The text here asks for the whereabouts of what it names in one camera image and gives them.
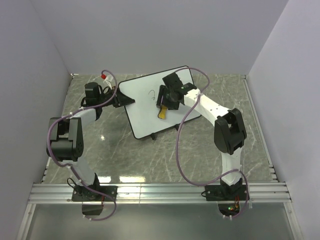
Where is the white whiteboard black frame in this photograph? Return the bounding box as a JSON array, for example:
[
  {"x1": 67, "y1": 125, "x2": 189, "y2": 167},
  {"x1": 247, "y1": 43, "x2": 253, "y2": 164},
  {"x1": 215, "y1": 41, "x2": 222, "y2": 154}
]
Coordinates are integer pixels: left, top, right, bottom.
[{"x1": 118, "y1": 67, "x2": 190, "y2": 140}]

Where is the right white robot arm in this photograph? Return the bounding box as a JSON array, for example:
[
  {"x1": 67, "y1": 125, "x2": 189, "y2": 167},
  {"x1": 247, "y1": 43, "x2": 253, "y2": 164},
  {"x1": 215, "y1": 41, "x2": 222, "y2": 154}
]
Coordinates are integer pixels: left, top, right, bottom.
[{"x1": 156, "y1": 71, "x2": 247, "y2": 200}]

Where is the aluminium mounting rail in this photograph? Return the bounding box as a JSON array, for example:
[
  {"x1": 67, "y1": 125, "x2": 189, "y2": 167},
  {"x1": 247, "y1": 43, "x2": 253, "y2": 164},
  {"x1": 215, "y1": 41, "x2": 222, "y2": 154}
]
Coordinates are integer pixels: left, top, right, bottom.
[{"x1": 27, "y1": 182, "x2": 292, "y2": 205}]

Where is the left black whiteboard foot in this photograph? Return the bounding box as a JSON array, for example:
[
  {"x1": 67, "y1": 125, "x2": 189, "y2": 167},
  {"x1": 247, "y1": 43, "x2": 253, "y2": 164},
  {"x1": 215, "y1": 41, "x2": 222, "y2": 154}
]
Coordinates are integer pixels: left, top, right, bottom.
[{"x1": 150, "y1": 133, "x2": 156, "y2": 140}]

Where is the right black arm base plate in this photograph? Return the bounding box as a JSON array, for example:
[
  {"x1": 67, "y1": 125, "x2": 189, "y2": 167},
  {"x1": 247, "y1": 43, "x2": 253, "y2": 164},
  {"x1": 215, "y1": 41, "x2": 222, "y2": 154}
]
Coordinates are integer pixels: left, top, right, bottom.
[{"x1": 201, "y1": 185, "x2": 248, "y2": 202}]

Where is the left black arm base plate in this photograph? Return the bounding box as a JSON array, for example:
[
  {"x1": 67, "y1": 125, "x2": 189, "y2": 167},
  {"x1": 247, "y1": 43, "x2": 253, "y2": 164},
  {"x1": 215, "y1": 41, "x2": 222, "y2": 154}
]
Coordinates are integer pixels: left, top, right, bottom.
[{"x1": 71, "y1": 185, "x2": 118, "y2": 202}]

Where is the yellow bone-shaped eraser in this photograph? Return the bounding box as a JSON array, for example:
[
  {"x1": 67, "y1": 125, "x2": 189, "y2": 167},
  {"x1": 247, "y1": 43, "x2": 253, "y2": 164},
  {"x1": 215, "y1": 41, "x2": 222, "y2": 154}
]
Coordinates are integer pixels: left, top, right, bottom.
[{"x1": 157, "y1": 105, "x2": 168, "y2": 120}]

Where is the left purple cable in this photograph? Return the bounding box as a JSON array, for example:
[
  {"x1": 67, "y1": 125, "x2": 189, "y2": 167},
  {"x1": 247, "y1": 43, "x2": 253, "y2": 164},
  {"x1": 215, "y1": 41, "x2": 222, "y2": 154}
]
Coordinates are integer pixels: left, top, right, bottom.
[{"x1": 48, "y1": 69, "x2": 118, "y2": 221}]

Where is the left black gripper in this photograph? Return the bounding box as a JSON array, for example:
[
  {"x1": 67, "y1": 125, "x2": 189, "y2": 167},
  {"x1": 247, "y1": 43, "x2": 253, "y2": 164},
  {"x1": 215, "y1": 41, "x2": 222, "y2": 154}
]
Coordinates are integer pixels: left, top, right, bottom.
[{"x1": 97, "y1": 86, "x2": 135, "y2": 109}]

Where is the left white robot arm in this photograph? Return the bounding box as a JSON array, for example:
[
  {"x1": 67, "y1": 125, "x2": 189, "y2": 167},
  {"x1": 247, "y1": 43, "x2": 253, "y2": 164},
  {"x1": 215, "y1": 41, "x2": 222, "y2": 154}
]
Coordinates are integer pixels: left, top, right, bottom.
[{"x1": 46, "y1": 82, "x2": 135, "y2": 201}]

